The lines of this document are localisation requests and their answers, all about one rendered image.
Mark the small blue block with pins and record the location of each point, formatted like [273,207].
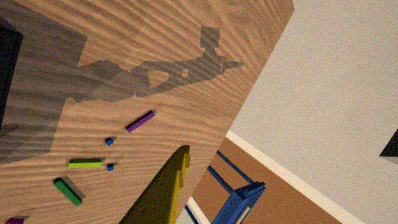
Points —
[110,167]
[109,141]

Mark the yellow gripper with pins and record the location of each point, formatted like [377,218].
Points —
[158,202]

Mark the purple rod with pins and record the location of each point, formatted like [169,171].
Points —
[140,121]

